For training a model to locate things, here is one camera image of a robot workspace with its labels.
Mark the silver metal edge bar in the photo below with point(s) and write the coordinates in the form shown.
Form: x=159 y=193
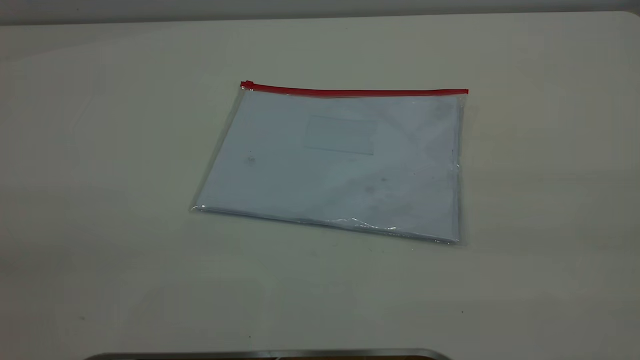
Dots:
x=270 y=354

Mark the red zipper slider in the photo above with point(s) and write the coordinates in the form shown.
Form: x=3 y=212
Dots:
x=247 y=84

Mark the clear zip bag red zipper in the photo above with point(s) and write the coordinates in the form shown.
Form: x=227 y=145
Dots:
x=340 y=160

